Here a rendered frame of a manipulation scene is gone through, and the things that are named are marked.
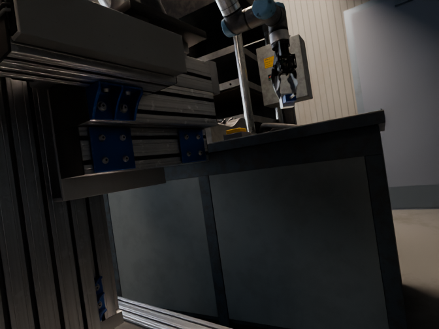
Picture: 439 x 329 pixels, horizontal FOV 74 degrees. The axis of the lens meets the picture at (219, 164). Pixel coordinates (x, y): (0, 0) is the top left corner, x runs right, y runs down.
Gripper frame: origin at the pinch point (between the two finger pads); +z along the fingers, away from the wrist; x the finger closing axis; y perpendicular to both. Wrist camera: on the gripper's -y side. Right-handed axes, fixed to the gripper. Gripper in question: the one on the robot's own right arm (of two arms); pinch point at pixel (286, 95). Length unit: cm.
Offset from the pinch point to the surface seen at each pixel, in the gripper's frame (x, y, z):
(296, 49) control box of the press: 31, -68, -43
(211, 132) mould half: -32.0, -4.8, 10.1
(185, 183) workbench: -46, -11, 30
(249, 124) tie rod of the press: -5, -75, 0
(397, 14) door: 168, -159, -98
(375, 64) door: 149, -175, -57
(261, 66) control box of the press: 10, -81, -39
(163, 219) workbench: -59, -19, 45
